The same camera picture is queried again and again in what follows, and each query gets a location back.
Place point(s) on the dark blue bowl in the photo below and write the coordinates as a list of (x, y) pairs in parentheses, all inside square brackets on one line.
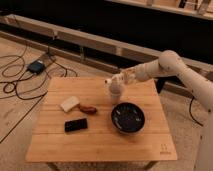
[(128, 118)]

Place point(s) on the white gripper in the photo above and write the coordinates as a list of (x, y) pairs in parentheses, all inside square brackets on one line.
[(126, 76)]

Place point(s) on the beige sponge block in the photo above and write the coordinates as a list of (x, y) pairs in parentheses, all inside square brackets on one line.
[(69, 103)]

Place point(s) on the brown sausage toy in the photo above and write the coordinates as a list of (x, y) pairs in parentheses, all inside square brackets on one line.
[(87, 109)]

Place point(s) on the long wooden beam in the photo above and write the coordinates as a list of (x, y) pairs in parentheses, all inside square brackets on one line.
[(99, 43)]

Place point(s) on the black smartphone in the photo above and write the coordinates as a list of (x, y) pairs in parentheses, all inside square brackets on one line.
[(75, 125)]

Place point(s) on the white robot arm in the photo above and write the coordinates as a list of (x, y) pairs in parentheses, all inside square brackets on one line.
[(169, 63)]

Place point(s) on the wooden table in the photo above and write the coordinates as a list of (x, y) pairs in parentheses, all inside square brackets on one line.
[(100, 142)]

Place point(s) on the translucent plastic cup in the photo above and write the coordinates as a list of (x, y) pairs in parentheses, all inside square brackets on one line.
[(115, 98)]

